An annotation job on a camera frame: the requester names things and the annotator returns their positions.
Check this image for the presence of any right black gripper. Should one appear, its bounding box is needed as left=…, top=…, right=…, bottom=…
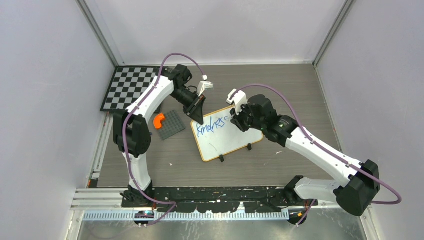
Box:
left=230, top=100, right=266, bottom=132

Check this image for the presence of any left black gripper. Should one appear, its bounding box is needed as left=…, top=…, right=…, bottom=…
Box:
left=171, top=87, right=207, bottom=125

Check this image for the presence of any yellow framed whiteboard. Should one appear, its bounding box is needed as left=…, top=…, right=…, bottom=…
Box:
left=190, top=105, right=264, bottom=162

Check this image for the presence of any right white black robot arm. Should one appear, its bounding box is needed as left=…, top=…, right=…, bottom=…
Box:
left=226, top=91, right=381, bottom=217

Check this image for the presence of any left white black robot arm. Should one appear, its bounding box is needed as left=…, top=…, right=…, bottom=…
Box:
left=113, top=64, right=214, bottom=207

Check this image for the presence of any grey studded baseplate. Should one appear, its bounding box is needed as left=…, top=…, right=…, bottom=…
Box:
left=157, top=110, right=186, bottom=141

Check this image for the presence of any orange curved block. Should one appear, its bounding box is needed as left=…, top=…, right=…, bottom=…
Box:
left=153, top=113, right=166, bottom=130

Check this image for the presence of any black white checkerboard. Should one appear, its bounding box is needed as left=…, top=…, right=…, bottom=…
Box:
left=100, top=65, right=159, bottom=112

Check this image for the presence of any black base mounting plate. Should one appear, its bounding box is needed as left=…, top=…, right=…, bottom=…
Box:
left=120, top=186, right=312, bottom=214

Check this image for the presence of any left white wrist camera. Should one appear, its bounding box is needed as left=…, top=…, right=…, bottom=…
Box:
left=197, top=74, right=214, bottom=97

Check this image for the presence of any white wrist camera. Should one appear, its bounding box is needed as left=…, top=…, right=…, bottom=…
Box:
left=226, top=88, right=248, bottom=115
left=197, top=74, right=214, bottom=97

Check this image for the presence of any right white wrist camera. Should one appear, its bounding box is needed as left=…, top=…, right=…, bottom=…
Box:
left=226, top=88, right=248, bottom=115

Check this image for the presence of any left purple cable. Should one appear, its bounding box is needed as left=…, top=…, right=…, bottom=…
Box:
left=121, top=52, right=209, bottom=226

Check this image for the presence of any purple cable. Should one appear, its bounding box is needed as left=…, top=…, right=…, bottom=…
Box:
left=228, top=83, right=403, bottom=228
left=121, top=52, right=209, bottom=226

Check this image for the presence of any aluminium frame rail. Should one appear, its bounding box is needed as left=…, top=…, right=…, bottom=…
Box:
left=70, top=185, right=373, bottom=222

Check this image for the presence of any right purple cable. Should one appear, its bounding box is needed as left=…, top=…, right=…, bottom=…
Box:
left=228, top=83, right=403, bottom=228

